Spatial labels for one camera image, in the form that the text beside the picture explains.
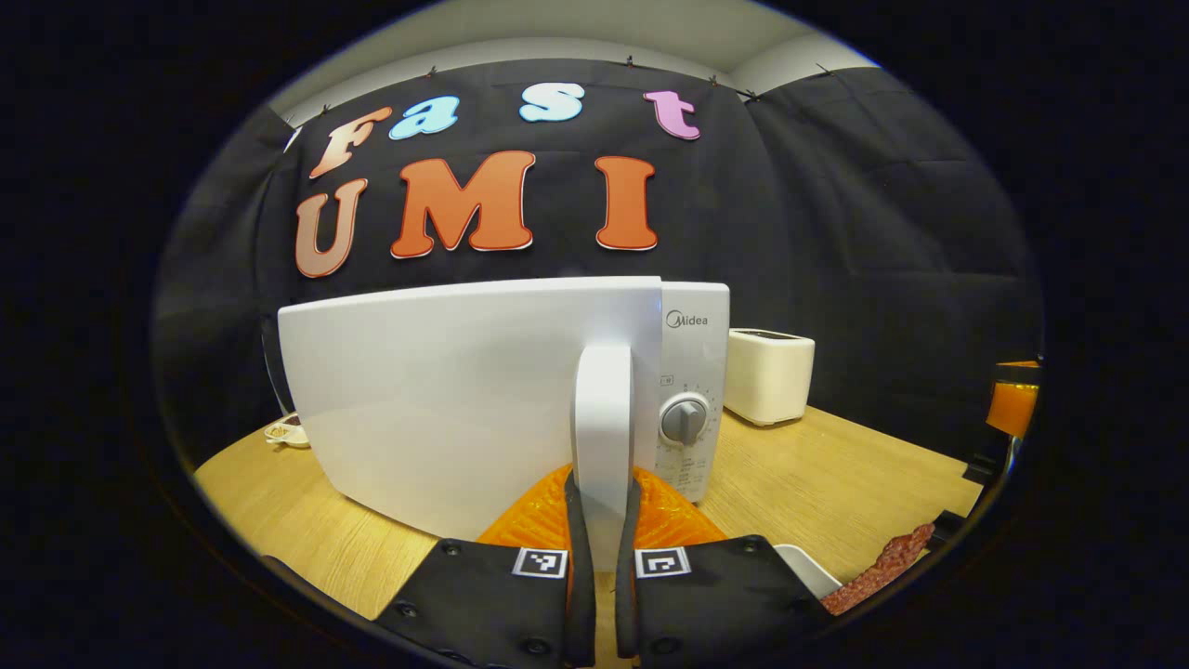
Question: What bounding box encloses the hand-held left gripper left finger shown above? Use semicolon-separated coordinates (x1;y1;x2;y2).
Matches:
372;463;597;669

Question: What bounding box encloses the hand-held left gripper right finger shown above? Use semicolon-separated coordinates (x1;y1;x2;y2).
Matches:
613;465;834;669

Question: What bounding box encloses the white microwave oven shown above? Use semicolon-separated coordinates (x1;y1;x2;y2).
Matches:
277;276;732;573

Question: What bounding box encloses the white toaster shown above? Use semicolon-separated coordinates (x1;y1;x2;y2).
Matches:
724;327;817;427

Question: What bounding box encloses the black backdrop cloth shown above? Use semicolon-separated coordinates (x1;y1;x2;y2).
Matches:
153;58;1046;466

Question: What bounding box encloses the white divided snack dish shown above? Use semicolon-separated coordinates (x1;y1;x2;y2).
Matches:
265;414;311;450

